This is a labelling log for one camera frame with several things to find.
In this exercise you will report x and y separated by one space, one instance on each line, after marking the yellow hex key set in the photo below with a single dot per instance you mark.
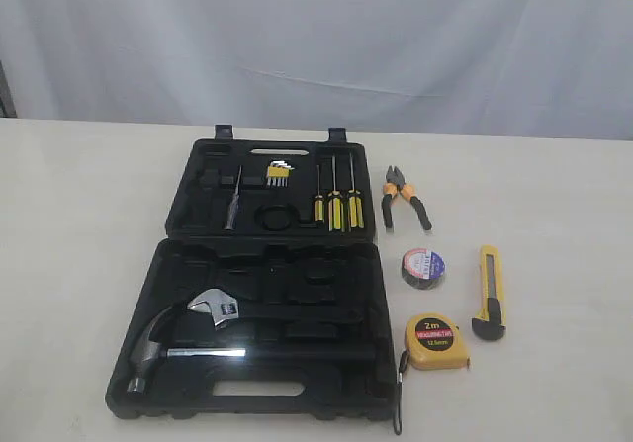
278 173

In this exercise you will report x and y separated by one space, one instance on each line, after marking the orange black combination pliers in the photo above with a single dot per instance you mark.
396 185

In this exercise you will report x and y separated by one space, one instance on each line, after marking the black electrical tape roll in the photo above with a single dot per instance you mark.
422 268

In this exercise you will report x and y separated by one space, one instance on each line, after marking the small yellow black screwdriver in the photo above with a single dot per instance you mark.
318 200

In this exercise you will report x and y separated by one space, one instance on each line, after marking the chrome adjustable wrench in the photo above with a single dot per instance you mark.
223 308

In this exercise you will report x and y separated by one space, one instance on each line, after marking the yellow measuring tape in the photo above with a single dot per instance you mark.
432 342

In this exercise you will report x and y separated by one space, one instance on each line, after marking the clear handle tester screwdriver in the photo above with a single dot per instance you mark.
233 205

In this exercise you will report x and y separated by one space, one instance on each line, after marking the steel claw hammer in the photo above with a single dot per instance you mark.
147 352

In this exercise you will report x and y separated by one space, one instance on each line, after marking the yellow utility knife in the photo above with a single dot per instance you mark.
489 323

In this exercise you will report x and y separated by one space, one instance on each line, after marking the black plastic tool case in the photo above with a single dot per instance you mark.
276 254

